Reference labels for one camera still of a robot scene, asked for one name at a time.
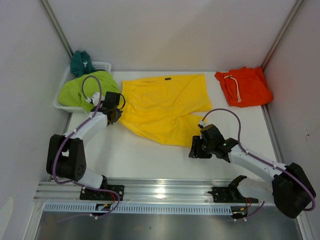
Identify white slotted cable duct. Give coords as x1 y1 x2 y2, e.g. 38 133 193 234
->
43 202 233 216

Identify white plastic bin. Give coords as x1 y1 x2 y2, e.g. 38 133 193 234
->
53 61 112 113

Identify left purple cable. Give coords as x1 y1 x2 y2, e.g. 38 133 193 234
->
52 75 121 221

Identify lime green shorts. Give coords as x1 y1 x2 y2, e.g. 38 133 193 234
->
58 70 120 112

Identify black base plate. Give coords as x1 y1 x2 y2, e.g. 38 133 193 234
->
207 186 259 204
79 185 125 202

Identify purple cable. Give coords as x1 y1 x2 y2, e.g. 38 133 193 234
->
198 108 317 221
52 75 121 221

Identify white shorts drawstring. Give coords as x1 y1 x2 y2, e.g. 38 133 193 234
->
223 75 242 103

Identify aluminium mounting rail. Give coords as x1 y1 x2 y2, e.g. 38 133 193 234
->
33 178 231 205

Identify teal shorts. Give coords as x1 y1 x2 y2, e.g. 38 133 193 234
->
70 50 97 78

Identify orange shorts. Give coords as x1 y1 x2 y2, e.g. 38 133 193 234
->
215 67 274 108

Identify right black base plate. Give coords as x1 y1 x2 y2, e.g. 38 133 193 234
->
207 186 259 204

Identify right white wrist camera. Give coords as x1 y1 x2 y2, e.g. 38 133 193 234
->
198 120 208 129

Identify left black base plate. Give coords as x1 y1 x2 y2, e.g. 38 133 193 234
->
79 185 125 202

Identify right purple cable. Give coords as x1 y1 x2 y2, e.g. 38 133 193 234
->
198 108 317 221

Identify yellow shorts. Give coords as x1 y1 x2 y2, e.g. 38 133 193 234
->
120 73 212 148

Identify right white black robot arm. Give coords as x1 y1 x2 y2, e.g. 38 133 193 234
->
189 124 316 219

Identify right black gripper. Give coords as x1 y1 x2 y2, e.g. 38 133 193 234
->
188 135 215 159

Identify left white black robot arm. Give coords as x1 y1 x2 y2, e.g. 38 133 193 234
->
46 91 126 200

